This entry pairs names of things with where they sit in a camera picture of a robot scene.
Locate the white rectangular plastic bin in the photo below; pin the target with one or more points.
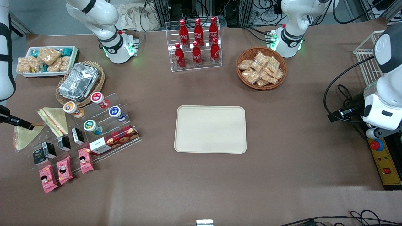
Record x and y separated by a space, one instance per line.
73 59

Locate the red lid yogurt cup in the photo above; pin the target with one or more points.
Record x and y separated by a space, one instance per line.
99 99

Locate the clear bagged rice cracker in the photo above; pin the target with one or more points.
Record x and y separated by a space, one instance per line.
54 66
65 63
48 56
26 65

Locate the beige rectangular tray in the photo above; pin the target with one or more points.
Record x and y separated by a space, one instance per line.
210 129

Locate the triangle sandwich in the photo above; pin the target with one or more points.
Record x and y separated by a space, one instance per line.
56 121
25 138

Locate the teal snack packet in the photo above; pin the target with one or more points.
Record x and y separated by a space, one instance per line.
35 53
66 51

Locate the clear acrylic stepped display stand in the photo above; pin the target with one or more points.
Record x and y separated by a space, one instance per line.
106 116

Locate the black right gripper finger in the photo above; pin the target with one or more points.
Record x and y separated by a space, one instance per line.
25 124

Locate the crumpled beige cloth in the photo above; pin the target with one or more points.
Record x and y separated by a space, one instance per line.
138 17

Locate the aluminium foil container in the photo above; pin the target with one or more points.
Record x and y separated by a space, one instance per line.
78 82

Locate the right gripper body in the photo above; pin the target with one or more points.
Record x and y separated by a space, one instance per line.
3 113

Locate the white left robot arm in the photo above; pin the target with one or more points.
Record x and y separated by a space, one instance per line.
290 40

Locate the left gripper grey rounded attachment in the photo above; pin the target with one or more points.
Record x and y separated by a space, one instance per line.
374 133

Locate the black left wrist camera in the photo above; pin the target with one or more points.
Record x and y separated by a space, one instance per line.
345 113

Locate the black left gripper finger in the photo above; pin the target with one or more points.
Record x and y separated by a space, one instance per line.
392 131

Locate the clear acrylic bottle rack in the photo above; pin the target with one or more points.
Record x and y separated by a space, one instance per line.
191 67

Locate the red cola bottle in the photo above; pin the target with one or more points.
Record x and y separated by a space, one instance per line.
184 35
198 33
215 52
180 58
213 29
197 56

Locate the pink snack packet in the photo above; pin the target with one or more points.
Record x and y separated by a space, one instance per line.
85 160
64 170
47 179

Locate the clear bagged biscuit packet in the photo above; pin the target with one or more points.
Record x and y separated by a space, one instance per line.
244 64
262 58
262 83
250 76
269 78
278 74
273 64
256 66

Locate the yellow emergency stop box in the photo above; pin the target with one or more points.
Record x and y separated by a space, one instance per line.
388 163

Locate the black equipment rack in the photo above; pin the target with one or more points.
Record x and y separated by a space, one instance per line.
238 12

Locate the orange lid yogurt cup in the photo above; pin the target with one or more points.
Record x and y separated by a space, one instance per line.
72 108

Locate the small silver device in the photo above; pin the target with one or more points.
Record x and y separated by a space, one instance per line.
204 222

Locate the green lid yogurt cup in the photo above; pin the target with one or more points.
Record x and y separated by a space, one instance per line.
91 126

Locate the small black carton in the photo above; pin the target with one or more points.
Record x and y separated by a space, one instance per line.
78 135
49 150
64 143
40 157

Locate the oval wicker basket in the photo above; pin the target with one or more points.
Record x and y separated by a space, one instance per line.
99 84

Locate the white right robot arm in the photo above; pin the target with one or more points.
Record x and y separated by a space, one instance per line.
116 47

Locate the blue lid yogurt cup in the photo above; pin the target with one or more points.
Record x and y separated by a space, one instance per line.
116 112

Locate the red tartan cookie box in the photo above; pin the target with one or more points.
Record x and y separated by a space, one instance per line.
113 141

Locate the round wicker basket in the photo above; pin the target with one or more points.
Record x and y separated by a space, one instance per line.
251 87

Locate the red emergency stop button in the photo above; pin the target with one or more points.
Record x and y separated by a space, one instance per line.
377 144

